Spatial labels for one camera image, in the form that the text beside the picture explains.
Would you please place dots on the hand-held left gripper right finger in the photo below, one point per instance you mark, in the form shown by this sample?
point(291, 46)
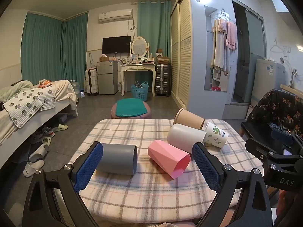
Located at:
point(206, 167)

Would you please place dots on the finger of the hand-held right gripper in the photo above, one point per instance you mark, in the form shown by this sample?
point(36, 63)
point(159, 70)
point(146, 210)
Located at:
point(265, 152)
point(280, 132)

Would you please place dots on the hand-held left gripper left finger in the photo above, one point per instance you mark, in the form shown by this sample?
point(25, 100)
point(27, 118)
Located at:
point(88, 166)

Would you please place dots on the pink faceted cup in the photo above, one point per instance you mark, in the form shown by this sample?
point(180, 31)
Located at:
point(165, 156)

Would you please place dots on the grey plastic cup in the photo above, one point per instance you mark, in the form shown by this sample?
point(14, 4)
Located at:
point(116, 157)

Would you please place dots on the white cup with green print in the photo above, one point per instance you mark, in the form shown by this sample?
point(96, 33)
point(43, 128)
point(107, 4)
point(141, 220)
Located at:
point(216, 134)

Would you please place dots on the plain white cup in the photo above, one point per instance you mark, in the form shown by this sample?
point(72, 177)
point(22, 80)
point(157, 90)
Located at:
point(182, 136)

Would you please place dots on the brown paper cup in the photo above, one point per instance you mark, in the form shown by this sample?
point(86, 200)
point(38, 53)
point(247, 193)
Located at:
point(189, 120)

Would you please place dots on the chair with floral cloth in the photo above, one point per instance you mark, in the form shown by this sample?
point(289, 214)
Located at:
point(279, 106)

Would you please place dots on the wooden board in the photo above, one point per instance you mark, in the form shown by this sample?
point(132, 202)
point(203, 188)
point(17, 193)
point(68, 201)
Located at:
point(292, 88)

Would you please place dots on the green slipper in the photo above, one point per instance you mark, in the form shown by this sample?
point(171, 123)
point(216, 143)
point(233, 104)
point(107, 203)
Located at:
point(46, 141)
point(60, 128)

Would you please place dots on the white slipper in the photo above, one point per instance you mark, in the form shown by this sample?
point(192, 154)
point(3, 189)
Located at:
point(39, 153)
point(33, 167)

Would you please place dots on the white washing machine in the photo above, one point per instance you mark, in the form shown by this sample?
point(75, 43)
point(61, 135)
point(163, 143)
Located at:
point(267, 80)

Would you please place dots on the grey sneakers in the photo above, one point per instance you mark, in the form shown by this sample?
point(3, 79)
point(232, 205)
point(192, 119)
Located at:
point(43, 133)

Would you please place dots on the plaid tablecloth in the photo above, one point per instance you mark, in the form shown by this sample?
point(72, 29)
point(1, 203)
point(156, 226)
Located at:
point(142, 194)

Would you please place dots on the green seat cushion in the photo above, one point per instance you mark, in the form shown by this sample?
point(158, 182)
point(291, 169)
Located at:
point(130, 107)

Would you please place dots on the pink round stool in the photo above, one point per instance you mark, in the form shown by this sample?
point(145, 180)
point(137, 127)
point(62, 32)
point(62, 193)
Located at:
point(148, 114)

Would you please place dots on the large water jug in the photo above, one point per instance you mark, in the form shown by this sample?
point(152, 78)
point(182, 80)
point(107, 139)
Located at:
point(75, 88)

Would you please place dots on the white bed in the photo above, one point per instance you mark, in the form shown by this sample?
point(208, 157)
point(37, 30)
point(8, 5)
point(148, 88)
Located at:
point(61, 89)

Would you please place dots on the white suitcase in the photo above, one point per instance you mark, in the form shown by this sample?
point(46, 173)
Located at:
point(91, 82)

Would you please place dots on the small clear bottle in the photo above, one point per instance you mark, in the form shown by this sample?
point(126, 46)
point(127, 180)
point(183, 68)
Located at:
point(120, 87)

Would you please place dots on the leaf-print quilt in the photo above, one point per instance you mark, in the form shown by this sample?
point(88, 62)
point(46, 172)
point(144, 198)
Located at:
point(26, 104)

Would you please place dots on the blue laundry basket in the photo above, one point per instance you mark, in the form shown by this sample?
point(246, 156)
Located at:
point(139, 93)

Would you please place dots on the grey mini fridge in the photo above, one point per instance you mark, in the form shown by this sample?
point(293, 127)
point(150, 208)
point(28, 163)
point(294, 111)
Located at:
point(106, 78)

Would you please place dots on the orange toy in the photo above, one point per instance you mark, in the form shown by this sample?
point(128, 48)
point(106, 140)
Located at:
point(45, 83)

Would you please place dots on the dark grey suitcase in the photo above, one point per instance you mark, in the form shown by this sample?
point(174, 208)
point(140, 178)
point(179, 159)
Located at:
point(162, 80)

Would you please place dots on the frosted glass door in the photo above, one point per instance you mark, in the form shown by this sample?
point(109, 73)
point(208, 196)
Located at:
point(255, 35)

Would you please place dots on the beige hanging towel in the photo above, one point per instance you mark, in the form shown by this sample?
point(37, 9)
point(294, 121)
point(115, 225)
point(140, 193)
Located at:
point(219, 49)

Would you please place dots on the pale green blanket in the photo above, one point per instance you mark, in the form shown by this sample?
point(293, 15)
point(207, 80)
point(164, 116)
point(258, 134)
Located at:
point(16, 88)

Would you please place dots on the pink hanging towel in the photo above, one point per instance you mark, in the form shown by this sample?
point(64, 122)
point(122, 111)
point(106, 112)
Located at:
point(231, 36)

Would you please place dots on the white vanity table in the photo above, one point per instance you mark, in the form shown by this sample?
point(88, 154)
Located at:
point(137, 68)

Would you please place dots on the green curtain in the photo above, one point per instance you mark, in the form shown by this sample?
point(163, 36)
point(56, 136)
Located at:
point(40, 47)
point(153, 28)
point(74, 52)

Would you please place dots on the cardboard box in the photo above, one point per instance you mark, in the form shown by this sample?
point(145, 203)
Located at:
point(163, 60)

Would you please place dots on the cream sliding-door wardrobe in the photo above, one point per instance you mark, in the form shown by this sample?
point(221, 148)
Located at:
point(184, 52)

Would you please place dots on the oval vanity mirror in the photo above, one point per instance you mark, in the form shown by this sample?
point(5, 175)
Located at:
point(139, 47)

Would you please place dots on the white air conditioner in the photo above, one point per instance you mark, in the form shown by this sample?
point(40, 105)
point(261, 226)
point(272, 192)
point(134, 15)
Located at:
point(116, 16)

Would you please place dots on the small photo frame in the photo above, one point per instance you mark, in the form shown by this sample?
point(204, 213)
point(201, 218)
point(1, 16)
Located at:
point(134, 57)

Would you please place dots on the black wall television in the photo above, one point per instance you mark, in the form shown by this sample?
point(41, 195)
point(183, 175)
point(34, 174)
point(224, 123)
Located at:
point(116, 45)

